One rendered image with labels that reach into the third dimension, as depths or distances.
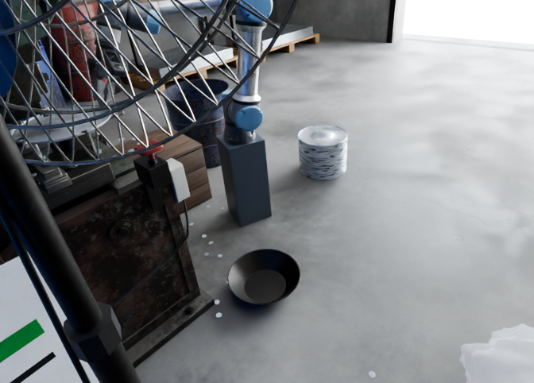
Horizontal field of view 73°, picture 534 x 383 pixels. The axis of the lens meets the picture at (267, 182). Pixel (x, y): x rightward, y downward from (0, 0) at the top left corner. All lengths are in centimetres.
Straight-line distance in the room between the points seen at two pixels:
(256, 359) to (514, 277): 108
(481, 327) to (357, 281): 45
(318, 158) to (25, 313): 157
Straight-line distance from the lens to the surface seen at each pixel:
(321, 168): 216
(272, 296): 155
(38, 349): 124
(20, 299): 117
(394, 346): 145
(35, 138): 126
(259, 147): 170
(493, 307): 167
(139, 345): 151
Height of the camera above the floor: 119
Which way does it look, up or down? 33 degrees down
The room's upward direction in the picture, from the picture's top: 5 degrees counter-clockwise
